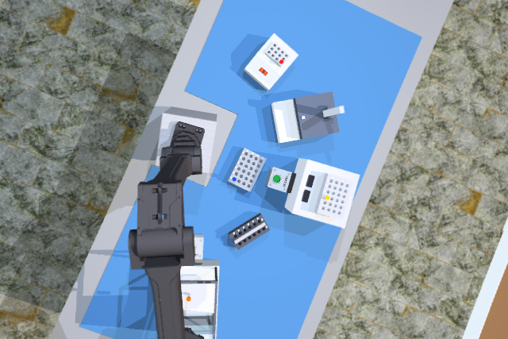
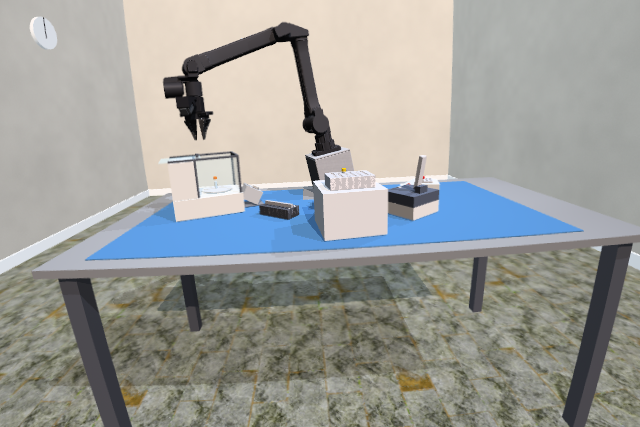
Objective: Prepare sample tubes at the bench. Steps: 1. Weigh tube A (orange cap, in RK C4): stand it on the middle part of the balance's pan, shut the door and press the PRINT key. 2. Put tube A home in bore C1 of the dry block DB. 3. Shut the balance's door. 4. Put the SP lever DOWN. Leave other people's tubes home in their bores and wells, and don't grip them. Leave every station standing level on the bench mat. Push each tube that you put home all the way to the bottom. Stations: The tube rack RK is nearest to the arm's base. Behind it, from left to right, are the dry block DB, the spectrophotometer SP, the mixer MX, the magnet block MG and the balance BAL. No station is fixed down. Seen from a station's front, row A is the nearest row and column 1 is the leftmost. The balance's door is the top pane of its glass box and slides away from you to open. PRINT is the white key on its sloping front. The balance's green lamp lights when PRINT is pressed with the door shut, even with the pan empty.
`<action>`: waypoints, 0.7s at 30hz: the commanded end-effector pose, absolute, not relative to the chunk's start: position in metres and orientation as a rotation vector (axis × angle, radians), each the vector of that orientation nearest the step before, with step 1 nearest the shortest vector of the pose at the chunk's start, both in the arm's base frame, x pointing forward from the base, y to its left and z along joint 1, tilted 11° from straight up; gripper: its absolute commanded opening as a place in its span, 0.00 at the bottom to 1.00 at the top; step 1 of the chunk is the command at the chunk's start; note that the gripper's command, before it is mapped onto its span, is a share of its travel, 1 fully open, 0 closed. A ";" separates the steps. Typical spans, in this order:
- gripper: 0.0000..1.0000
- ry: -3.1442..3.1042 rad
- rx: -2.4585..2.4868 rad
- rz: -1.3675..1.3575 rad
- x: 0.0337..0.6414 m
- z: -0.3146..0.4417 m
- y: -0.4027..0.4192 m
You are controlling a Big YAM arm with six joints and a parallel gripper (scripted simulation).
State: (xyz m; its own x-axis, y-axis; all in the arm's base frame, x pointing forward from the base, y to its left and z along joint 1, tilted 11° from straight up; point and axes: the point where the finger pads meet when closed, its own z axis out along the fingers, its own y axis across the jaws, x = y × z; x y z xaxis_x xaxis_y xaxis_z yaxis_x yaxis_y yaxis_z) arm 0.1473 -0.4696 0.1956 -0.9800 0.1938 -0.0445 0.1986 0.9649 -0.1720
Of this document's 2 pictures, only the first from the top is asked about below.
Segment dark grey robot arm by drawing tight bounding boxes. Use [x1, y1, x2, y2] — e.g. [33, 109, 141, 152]
[128, 121, 205, 339]

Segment blue bench mat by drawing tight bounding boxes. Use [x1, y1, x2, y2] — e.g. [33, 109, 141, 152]
[80, 0, 422, 339]

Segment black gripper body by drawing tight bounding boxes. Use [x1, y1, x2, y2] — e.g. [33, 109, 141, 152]
[185, 328, 205, 339]

